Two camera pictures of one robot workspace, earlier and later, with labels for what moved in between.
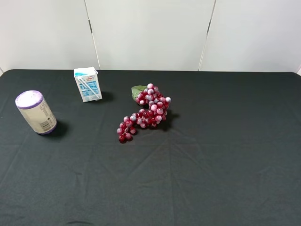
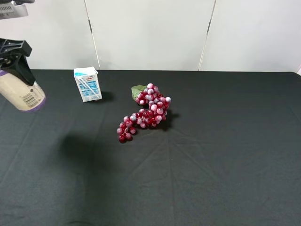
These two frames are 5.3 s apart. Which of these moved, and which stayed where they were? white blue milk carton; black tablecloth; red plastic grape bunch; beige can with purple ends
Moved: beige can with purple ends
Stayed: white blue milk carton; black tablecloth; red plastic grape bunch
